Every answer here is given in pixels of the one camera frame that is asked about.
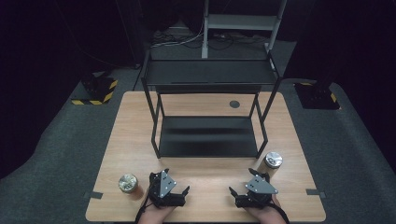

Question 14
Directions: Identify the black wrist strap cable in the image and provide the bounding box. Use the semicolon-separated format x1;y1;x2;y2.
134;199;151;224
270;202;290;224

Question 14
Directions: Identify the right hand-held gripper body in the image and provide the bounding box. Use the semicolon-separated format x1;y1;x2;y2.
234;172;279;209

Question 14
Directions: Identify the black metal shelf rack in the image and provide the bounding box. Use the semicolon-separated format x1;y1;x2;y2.
141;50;283;160

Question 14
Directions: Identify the glass jar with gold lid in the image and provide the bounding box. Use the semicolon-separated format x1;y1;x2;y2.
118;173;145;201

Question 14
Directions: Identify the person's left hand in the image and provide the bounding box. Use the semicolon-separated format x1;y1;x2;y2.
137;199;176;224

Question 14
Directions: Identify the black yellow striped stand base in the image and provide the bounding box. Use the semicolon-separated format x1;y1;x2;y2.
293;80;342;111
71;72;120;106

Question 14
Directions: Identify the grey tape strip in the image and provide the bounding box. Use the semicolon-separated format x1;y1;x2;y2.
82;190;104;201
305;188;327;200

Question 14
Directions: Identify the glass jar with silver lid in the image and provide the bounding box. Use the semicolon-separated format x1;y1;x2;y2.
257;150;284;179

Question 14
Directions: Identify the grey metal stand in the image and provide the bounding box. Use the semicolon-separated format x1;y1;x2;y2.
201;0;288;60

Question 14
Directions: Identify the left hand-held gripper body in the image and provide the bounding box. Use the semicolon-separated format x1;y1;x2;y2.
148;170;188;209

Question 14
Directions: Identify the person's right hand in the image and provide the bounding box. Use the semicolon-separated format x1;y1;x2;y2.
243;195;287;224

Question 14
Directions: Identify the bundle of floor cables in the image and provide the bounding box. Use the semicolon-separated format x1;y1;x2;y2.
150;28;269;51

